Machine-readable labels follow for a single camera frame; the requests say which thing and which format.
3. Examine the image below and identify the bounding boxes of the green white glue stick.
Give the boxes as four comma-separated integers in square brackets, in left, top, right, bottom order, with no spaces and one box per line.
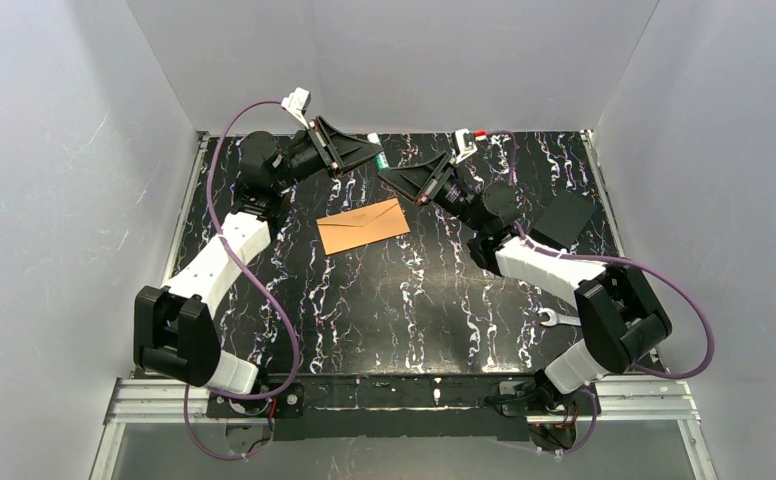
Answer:
[367,133,389,170]

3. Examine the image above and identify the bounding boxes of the orange paper envelope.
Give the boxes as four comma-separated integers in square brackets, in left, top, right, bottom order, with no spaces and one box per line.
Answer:
[317,198,410,255]

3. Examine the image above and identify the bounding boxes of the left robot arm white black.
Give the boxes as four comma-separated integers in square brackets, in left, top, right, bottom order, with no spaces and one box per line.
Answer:
[133,116,383,400]

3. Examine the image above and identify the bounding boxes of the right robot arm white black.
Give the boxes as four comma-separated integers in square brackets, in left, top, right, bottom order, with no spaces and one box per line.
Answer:
[378,153,672,400]

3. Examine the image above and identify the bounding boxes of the black square pad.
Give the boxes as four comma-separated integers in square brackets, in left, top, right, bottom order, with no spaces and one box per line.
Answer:
[529,192,597,250]

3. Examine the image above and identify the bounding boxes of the silver open-end wrench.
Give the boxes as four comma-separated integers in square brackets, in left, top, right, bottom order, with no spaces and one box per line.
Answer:
[538,308,581,328]

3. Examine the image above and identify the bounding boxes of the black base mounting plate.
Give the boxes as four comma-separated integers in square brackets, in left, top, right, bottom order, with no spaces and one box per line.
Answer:
[207,373,599,448]

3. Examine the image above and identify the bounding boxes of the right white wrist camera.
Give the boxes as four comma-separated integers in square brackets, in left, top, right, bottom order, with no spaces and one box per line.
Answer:
[451,128,487,165]

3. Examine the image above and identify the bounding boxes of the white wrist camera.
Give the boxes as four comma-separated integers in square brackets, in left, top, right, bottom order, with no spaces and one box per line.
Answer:
[451,128,487,165]
[280,87,312,130]

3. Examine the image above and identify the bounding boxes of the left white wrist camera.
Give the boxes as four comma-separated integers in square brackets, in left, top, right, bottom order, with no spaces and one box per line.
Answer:
[280,87,312,130]

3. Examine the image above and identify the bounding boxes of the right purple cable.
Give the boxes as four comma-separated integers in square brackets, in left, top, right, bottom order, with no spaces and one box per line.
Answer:
[480,129,717,458]

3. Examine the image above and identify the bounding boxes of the aluminium frame rail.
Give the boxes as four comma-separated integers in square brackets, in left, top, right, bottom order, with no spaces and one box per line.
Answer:
[94,131,706,479]

